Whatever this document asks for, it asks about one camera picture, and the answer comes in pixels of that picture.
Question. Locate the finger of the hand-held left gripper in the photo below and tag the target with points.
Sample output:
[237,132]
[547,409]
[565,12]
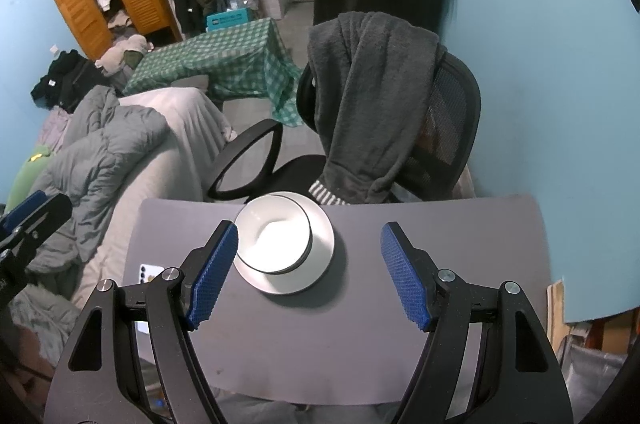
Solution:
[45,219]
[20,208]

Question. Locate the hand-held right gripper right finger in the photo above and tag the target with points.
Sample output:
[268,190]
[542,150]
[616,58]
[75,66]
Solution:
[405,274]

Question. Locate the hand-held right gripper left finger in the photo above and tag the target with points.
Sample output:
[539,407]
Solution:
[215,274]

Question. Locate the person's left hand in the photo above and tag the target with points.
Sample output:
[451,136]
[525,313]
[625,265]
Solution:
[30,359]

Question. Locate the green pillow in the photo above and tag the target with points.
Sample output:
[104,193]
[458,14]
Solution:
[27,174]

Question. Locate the grey quilt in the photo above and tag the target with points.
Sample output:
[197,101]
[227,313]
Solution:
[45,309]

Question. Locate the white smartphone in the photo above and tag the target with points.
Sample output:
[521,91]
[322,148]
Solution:
[150,273]

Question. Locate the grey duvet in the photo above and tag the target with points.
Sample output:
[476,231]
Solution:
[100,154]

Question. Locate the black clothes pile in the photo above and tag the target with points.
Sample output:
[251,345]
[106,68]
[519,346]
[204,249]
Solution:
[65,79]

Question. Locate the light grey blanket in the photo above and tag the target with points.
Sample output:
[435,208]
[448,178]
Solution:
[190,119]

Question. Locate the wooden boards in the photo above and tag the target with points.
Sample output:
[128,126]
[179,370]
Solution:
[557,314]

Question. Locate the black mesh office chair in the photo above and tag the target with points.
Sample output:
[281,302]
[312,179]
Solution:
[450,104]

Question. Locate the dark grey fleece garment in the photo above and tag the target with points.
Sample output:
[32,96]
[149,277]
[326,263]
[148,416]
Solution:
[375,94]

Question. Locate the silver bag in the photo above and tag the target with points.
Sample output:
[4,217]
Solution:
[595,369]

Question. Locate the green checked cloth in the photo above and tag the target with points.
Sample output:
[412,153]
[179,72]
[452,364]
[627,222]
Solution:
[225,54]

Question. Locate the blue plastic crate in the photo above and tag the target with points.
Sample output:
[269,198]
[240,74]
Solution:
[227,20]

